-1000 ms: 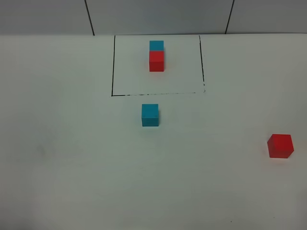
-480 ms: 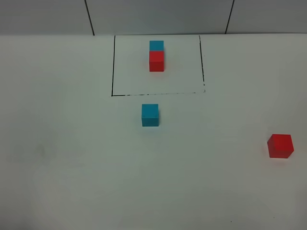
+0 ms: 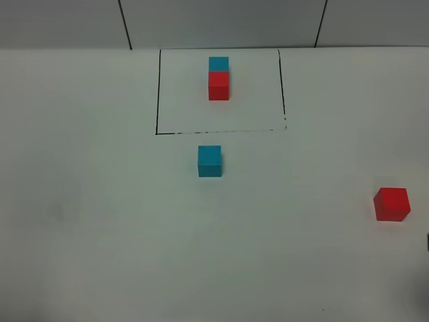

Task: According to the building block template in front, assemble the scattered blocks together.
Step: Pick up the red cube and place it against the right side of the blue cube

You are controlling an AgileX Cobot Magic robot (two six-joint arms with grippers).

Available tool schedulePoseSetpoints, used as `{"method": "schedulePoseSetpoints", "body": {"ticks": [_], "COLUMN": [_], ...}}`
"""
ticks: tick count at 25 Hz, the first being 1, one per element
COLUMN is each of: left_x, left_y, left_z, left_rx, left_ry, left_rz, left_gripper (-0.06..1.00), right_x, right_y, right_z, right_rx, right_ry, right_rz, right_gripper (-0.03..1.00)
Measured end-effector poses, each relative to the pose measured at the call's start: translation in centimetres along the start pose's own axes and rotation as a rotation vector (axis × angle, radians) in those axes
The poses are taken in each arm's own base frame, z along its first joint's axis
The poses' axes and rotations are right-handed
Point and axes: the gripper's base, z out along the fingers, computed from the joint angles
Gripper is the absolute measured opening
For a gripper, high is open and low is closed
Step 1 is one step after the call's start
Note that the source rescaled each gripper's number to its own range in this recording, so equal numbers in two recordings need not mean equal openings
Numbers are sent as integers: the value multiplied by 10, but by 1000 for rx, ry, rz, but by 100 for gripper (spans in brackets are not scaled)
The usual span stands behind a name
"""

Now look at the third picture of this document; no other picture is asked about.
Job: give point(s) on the red template block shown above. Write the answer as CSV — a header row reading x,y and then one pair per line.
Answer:
x,y
218,86

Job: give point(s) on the blue template block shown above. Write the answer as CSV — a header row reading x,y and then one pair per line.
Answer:
x,y
218,64

